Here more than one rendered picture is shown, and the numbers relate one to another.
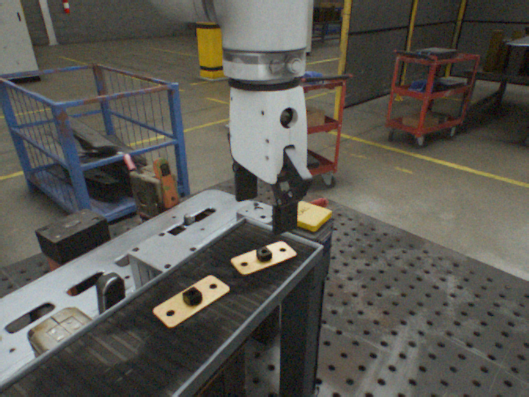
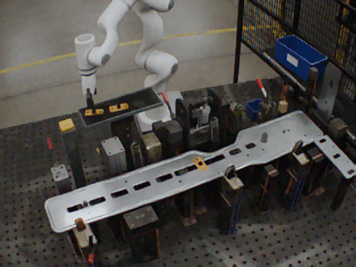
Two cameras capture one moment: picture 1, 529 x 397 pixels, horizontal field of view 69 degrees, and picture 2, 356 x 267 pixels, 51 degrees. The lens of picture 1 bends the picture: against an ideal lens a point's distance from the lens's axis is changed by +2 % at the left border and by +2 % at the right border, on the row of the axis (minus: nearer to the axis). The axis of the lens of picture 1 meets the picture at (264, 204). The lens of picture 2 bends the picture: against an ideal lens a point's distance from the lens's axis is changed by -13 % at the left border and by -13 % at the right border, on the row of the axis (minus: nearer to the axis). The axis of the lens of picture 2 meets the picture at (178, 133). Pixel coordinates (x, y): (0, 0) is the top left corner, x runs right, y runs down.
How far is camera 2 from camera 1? 200 cm
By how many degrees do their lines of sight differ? 104
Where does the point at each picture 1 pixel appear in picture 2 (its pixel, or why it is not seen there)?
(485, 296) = not seen: outside the picture
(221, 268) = (106, 113)
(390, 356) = (40, 185)
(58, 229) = (147, 214)
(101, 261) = (133, 195)
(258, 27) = not seen: hidden behind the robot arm
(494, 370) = (17, 165)
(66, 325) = (149, 140)
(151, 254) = (118, 145)
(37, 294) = (161, 187)
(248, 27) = not seen: hidden behind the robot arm
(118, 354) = (138, 102)
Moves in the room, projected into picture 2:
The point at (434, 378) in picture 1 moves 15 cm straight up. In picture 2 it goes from (36, 172) to (30, 153)
